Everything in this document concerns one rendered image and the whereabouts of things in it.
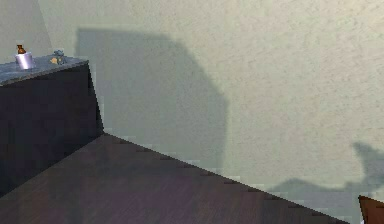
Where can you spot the small grey and yellow figurine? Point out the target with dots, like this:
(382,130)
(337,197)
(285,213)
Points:
(58,57)

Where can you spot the dark cabinet with grey top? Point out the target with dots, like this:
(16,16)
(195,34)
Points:
(43,113)

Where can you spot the brown bottle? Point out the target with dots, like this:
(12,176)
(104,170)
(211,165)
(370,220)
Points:
(21,49)

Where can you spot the brown wooden furniture corner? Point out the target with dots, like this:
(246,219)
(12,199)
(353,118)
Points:
(371,210)

